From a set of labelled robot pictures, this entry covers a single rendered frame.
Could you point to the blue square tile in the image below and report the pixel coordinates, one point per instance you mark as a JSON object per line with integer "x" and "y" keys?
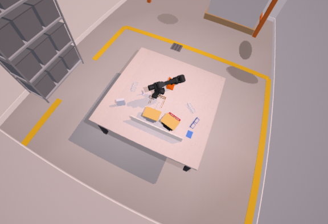
{"x": 189, "y": 134}

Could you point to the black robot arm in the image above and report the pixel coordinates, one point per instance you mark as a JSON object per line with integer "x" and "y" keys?
{"x": 159, "y": 85}

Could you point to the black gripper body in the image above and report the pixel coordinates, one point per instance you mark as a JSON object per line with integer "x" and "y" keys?
{"x": 155, "y": 95}

